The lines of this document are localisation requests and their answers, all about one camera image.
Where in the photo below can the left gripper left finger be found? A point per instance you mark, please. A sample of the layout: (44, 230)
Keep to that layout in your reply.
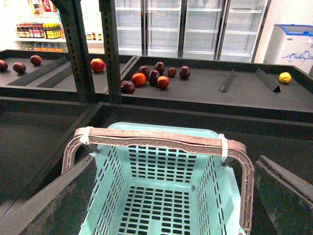
(58, 209)

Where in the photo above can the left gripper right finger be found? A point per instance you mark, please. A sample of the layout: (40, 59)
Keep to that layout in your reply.
(287, 198)

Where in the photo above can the beige basket handle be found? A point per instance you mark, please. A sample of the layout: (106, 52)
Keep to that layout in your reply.
(194, 141)

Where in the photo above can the light blue plastic shopping basket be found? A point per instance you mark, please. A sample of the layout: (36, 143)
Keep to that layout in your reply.
(160, 191)

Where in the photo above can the dark red apple front-left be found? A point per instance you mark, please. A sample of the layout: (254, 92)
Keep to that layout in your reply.
(128, 87)

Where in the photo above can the bright red apple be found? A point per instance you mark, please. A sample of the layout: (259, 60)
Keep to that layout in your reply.
(97, 65)

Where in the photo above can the dark apple right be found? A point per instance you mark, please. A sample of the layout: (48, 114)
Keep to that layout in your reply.
(184, 72)

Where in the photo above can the dark apple back-left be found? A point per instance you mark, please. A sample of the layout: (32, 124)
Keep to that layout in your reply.
(144, 70)

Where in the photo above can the dark apple centre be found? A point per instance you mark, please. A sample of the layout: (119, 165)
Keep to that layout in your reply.
(153, 77)

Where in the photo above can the red apple small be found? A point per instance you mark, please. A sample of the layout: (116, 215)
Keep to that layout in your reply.
(163, 82)

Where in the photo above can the dark apple back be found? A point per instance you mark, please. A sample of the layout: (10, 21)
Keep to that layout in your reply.
(160, 67)

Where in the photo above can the white zip tie left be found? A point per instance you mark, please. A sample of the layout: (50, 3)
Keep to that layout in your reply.
(84, 139)

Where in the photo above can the white zip tie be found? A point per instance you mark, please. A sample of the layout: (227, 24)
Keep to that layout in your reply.
(224, 145)
(84, 139)

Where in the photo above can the black lower tray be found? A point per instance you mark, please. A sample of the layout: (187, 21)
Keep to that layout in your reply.
(35, 133)

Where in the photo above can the black tray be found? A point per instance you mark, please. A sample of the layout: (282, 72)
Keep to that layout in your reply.
(52, 80)
(35, 133)
(234, 88)

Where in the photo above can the white zip tie right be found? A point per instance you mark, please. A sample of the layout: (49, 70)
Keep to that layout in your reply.
(224, 145)

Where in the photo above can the black upper right tray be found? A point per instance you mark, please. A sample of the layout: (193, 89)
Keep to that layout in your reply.
(234, 88)

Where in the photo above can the black triangular divider right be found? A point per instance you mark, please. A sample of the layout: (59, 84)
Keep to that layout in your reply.
(269, 82)

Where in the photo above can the yellow lemon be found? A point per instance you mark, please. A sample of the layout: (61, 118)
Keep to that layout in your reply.
(285, 78)

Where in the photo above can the black divider left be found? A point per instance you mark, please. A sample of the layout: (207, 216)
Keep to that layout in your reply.
(227, 82)

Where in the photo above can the black upper left tray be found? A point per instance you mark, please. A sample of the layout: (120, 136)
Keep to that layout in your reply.
(52, 80)

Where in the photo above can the dark fruit tray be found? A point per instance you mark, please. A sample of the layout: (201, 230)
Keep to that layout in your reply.
(36, 60)
(19, 68)

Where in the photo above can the dark fruit left tray back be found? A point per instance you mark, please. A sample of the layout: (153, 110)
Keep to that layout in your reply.
(36, 60)

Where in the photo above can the white chest freezer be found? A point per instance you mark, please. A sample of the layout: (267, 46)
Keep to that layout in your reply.
(292, 45)

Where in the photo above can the orange fruit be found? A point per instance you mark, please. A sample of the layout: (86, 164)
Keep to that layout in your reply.
(139, 79)

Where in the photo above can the dark fruit far left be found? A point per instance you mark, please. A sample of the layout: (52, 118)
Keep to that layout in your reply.
(3, 66)

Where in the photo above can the small dark red fruit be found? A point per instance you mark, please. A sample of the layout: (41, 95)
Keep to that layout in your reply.
(172, 72)

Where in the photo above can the shelf with sauce bottles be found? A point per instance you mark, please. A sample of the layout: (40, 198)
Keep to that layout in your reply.
(39, 26)

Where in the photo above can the glass door refrigerator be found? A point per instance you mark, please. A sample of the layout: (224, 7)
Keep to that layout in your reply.
(226, 30)

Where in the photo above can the black perforated upright post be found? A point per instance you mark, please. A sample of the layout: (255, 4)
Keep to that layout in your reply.
(72, 21)

